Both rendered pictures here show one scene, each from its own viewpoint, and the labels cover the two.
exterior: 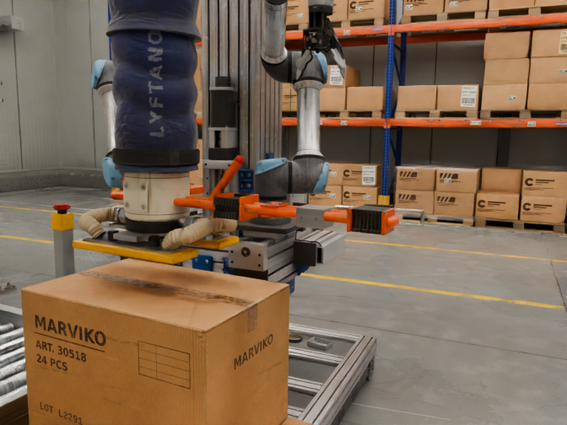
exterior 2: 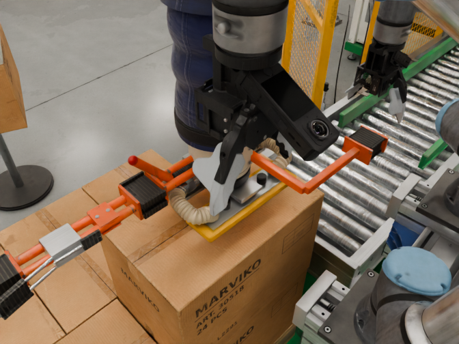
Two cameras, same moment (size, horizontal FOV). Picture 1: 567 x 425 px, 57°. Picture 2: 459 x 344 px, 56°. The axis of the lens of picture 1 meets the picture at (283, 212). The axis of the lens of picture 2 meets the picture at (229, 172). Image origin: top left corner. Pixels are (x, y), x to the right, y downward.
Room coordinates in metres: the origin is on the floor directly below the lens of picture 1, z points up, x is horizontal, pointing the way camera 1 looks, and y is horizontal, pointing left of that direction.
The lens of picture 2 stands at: (1.72, -0.51, 1.92)
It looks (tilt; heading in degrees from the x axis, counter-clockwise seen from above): 42 degrees down; 109
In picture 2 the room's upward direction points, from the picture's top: straight up
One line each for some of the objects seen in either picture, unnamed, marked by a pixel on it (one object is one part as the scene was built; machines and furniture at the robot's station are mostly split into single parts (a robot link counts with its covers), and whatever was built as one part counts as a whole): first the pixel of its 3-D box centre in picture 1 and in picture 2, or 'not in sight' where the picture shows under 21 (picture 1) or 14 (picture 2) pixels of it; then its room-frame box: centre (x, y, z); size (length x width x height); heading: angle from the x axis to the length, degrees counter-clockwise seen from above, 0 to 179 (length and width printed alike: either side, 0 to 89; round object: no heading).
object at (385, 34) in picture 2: not in sight; (393, 30); (1.76, 0.46, 1.52); 0.08 x 0.08 x 0.05
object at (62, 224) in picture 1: (67, 322); not in sight; (2.25, 0.96, 0.50); 0.07 x 0.07 x 1.00; 63
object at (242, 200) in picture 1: (235, 206); (143, 194); (1.28, 0.12, 1.18); 0.10 x 0.08 x 0.06; 152
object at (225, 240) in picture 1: (180, 231); (244, 194); (1.48, 0.30, 1.08); 0.34 x 0.10 x 0.05; 62
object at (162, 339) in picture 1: (160, 355); (214, 248); (1.37, 0.34, 0.74); 0.60 x 0.40 x 0.40; 63
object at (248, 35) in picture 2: (321, 2); (247, 24); (1.60, -0.10, 1.74); 0.08 x 0.08 x 0.05
